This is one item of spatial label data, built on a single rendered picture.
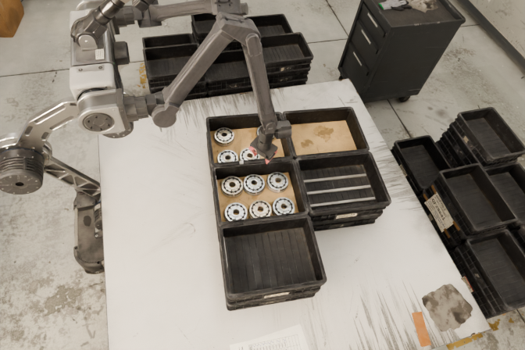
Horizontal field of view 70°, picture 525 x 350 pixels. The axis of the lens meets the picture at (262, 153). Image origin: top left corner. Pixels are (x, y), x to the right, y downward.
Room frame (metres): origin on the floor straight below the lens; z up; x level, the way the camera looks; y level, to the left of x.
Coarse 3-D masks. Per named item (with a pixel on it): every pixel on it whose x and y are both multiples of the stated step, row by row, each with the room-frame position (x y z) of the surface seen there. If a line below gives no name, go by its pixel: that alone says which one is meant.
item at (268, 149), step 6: (258, 138) 0.96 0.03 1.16; (252, 144) 0.93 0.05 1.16; (258, 144) 0.92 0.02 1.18; (264, 144) 0.90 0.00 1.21; (270, 144) 0.92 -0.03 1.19; (258, 150) 0.90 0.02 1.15; (264, 150) 0.90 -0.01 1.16; (270, 150) 0.91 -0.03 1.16; (276, 150) 0.92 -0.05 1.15; (270, 156) 0.89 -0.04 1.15
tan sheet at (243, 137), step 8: (248, 128) 1.27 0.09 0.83; (256, 128) 1.28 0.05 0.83; (240, 136) 1.21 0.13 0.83; (248, 136) 1.22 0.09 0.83; (216, 144) 1.13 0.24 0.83; (232, 144) 1.15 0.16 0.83; (240, 144) 1.16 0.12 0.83; (248, 144) 1.17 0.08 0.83; (280, 144) 1.20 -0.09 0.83; (216, 152) 1.08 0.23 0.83; (240, 152) 1.10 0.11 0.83; (280, 152) 1.15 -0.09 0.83; (216, 160) 1.03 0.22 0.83
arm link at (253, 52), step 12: (252, 36) 0.91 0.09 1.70; (252, 48) 0.90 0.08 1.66; (252, 60) 0.93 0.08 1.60; (252, 72) 0.92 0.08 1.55; (264, 72) 0.94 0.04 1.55; (252, 84) 0.93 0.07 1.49; (264, 84) 0.93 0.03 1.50; (264, 96) 0.93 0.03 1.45; (264, 108) 0.92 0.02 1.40; (264, 120) 0.91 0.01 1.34; (276, 120) 0.92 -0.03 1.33
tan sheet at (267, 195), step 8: (264, 176) 0.99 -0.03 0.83; (288, 176) 1.01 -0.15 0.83; (288, 184) 0.96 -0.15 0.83; (264, 192) 0.90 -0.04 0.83; (272, 192) 0.90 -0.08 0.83; (288, 192) 0.92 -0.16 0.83; (224, 200) 0.82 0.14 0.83; (232, 200) 0.83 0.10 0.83; (240, 200) 0.83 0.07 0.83; (248, 200) 0.84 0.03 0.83; (264, 200) 0.86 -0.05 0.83; (272, 200) 0.86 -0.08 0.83; (224, 208) 0.78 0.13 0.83; (248, 208) 0.80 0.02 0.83; (296, 208) 0.84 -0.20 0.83; (248, 216) 0.76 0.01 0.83
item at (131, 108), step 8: (120, 88) 0.80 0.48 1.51; (120, 96) 0.76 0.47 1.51; (128, 96) 0.78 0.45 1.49; (144, 96) 0.81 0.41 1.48; (120, 104) 0.73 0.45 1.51; (128, 104) 0.75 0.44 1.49; (136, 104) 0.77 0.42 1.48; (144, 104) 0.77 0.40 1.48; (120, 112) 0.72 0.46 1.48; (128, 112) 0.73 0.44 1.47; (136, 112) 0.74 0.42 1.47; (144, 112) 0.76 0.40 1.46; (128, 120) 0.73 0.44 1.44; (136, 120) 0.74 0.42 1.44; (128, 128) 0.72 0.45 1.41
